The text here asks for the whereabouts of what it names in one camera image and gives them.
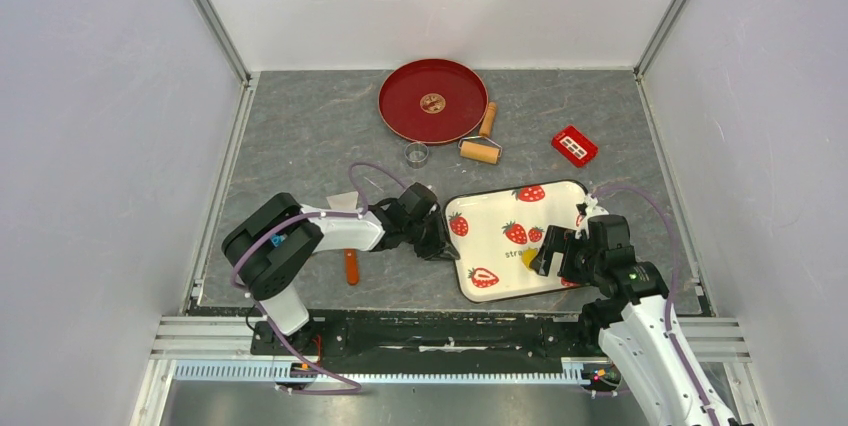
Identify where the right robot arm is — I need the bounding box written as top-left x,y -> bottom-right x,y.
530,214 -> 740,425

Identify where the round red tray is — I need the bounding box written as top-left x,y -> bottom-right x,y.
378,59 -> 489,145

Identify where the metal spatula orange handle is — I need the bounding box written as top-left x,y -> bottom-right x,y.
325,191 -> 362,287

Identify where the white strawberry tray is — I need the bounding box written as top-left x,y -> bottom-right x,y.
444,180 -> 587,303

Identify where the yellow dough lump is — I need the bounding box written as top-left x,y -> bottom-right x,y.
520,248 -> 538,271

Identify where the round metal cookie cutter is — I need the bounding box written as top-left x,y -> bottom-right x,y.
403,142 -> 430,169

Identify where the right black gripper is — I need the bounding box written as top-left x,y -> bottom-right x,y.
528,225 -> 604,288

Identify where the wooden roller with handle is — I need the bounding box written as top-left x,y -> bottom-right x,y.
459,102 -> 503,165

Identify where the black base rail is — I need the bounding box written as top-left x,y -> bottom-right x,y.
288,310 -> 607,375

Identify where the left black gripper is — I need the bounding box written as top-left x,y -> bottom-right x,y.
404,208 -> 460,262

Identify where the red toy block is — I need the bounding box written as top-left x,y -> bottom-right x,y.
551,125 -> 599,168

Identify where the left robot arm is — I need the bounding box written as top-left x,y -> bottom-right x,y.
221,183 -> 460,354

